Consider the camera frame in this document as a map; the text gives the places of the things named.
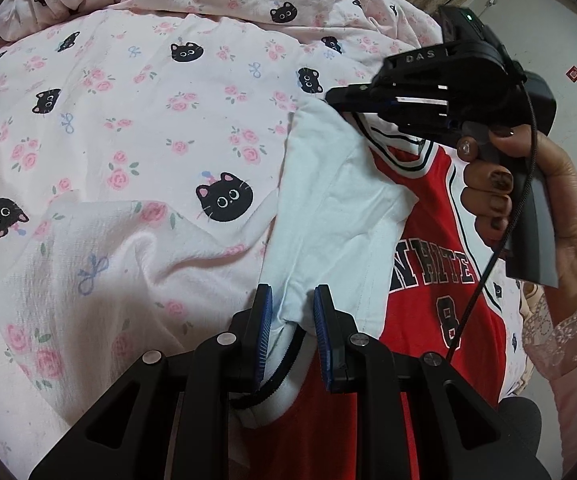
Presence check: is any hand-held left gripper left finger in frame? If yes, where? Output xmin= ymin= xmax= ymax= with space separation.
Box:
xmin=28 ymin=284 xmax=274 ymax=480

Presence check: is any red and white jersey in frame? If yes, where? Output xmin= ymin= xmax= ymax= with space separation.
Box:
xmin=238 ymin=97 xmax=524 ymax=480

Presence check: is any person's right forearm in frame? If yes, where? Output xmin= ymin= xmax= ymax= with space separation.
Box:
xmin=519 ymin=250 xmax=577 ymax=478

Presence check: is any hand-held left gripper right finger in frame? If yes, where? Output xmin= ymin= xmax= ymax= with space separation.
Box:
xmin=313 ymin=283 xmax=553 ymax=480

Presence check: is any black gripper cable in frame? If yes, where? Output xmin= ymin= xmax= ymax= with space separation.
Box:
xmin=446 ymin=72 xmax=540 ymax=363

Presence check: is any pink cat-print blanket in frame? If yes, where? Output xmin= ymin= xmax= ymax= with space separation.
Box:
xmin=0 ymin=0 xmax=529 ymax=480

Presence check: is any person's right hand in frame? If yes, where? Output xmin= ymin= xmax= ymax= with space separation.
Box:
xmin=459 ymin=127 xmax=577 ymax=290

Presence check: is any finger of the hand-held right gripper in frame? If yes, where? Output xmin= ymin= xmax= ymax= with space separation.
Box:
xmin=383 ymin=96 xmax=450 ymax=134
xmin=325 ymin=84 xmax=450 ymax=107

